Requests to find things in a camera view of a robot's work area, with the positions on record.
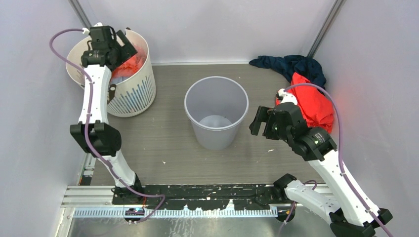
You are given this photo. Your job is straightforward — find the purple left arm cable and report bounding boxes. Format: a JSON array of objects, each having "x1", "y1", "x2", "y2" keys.
[{"x1": 49, "y1": 28, "x2": 167, "y2": 225}]

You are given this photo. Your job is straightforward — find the light blue plastic bag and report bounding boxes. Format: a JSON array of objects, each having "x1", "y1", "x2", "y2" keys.
[{"x1": 109, "y1": 77, "x2": 128, "y2": 85}]

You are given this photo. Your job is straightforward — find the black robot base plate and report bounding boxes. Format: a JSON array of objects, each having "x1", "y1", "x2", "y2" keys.
[{"x1": 111, "y1": 184, "x2": 292, "y2": 211}]

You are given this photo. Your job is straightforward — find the red cloth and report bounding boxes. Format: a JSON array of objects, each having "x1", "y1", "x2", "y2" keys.
[{"x1": 287, "y1": 85, "x2": 334, "y2": 133}]

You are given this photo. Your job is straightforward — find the aluminium corner post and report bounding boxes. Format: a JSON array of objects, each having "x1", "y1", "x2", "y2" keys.
[
  {"x1": 307, "y1": 0, "x2": 346, "y2": 58},
  {"x1": 68, "y1": 0, "x2": 93, "y2": 28}
]

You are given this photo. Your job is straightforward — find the aluminium frame rail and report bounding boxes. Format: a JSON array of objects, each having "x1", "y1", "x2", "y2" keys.
[{"x1": 61, "y1": 184, "x2": 359, "y2": 218}]

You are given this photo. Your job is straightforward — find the right aluminium corner post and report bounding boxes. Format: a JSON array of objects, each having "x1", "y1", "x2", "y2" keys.
[{"x1": 307, "y1": 0, "x2": 346, "y2": 58}]

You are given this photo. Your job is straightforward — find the grey plastic trash bin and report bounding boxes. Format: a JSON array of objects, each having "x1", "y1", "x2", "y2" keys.
[{"x1": 184, "y1": 76, "x2": 249, "y2": 150}]

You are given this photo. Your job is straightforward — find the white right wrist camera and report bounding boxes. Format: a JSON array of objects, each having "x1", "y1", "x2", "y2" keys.
[{"x1": 275, "y1": 89, "x2": 298, "y2": 106}]

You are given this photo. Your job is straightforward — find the red plastic trash bag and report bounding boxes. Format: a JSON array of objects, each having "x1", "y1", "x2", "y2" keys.
[{"x1": 112, "y1": 45, "x2": 147, "y2": 79}]

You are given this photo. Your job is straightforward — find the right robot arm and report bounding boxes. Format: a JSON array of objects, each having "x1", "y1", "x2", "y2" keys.
[{"x1": 249, "y1": 102, "x2": 393, "y2": 237}]

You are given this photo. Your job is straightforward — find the white slotted laundry basket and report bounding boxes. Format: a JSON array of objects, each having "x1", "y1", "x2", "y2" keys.
[{"x1": 66, "y1": 27, "x2": 157, "y2": 118}]

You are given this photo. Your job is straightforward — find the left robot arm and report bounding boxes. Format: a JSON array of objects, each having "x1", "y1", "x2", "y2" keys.
[{"x1": 70, "y1": 23, "x2": 144, "y2": 205}]

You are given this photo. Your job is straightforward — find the navy blue cloth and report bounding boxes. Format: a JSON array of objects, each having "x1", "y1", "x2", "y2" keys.
[{"x1": 249, "y1": 55, "x2": 327, "y2": 89}]

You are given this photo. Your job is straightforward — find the left aluminium corner post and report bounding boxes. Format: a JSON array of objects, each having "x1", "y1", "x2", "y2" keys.
[{"x1": 68, "y1": 0, "x2": 93, "y2": 28}]

